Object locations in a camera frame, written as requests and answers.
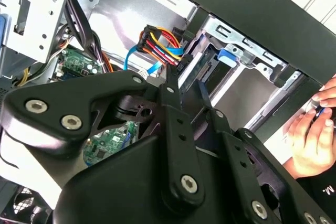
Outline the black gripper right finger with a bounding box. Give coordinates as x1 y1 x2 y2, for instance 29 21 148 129
196 80 336 224

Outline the orange red power wire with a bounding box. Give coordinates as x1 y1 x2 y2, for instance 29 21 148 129
138 24 191 72

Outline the person left hand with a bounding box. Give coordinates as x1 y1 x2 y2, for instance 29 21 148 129
283 107 336 179

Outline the hard disk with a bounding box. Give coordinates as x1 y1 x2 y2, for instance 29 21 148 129
180 42 239 92

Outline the round black tool blue ring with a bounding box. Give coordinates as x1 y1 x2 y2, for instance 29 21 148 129
304 97 336 130

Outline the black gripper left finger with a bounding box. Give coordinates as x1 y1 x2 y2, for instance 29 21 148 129
0 64 206 206

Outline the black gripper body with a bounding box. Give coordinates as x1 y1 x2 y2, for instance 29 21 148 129
51 134 253 224

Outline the person right hand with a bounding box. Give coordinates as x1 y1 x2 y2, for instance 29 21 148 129
312 75 336 108

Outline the blue data wire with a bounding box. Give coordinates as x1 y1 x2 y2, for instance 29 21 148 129
123 44 185 78

